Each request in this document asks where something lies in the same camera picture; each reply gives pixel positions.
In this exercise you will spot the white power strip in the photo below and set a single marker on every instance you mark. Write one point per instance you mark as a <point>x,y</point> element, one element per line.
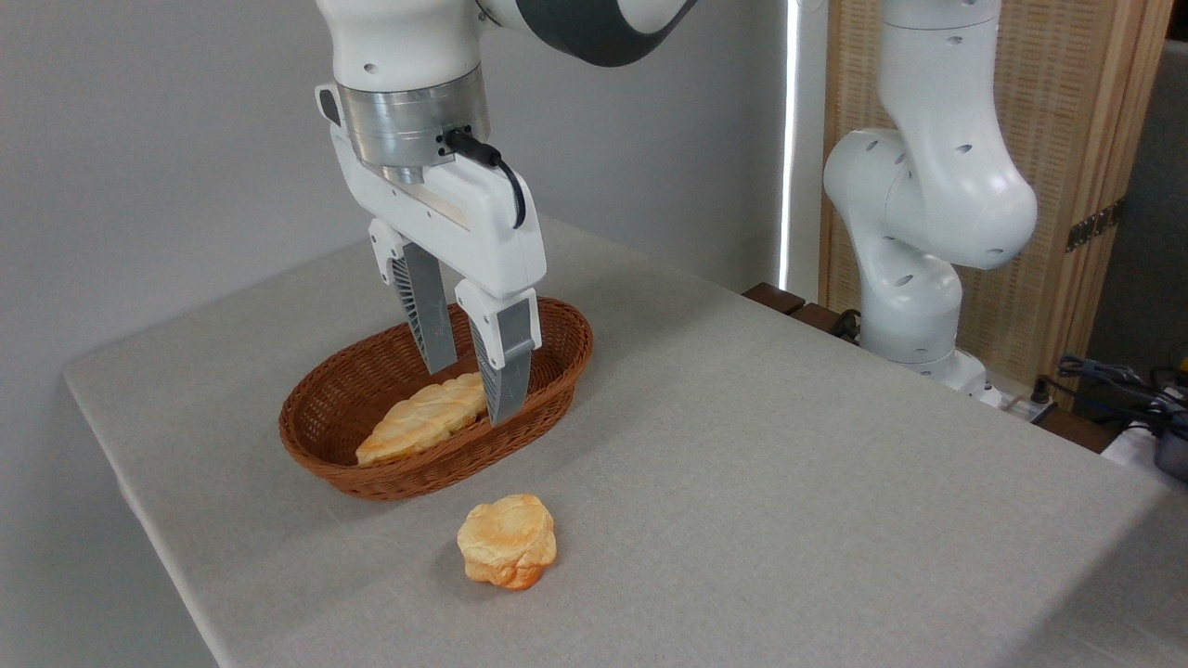
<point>1016,404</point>

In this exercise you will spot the grey tablecloth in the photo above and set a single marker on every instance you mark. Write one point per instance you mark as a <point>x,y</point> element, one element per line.
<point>789,482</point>

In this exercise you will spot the brown wicker oval basket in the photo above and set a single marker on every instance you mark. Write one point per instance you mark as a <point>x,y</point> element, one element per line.
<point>343,408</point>

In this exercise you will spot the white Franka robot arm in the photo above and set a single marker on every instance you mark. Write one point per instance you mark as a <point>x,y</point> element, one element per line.
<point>928,186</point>

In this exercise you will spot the round golden bread roll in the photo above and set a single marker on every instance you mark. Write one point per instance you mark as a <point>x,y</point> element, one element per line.
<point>506,543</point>

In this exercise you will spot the long braided bread loaf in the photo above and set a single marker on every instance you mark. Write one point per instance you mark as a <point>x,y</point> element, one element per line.
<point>418,422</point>

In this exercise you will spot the wooden rattan folding screen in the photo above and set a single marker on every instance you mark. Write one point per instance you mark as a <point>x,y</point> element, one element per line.
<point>1067,111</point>

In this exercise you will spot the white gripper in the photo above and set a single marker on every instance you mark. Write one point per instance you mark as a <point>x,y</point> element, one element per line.
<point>464,223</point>

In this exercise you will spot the dark wooden bench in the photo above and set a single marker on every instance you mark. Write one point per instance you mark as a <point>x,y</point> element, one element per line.
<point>789,304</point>

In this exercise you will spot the brass screen hinge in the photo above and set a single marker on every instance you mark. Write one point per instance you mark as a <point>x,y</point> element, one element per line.
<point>1093,226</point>

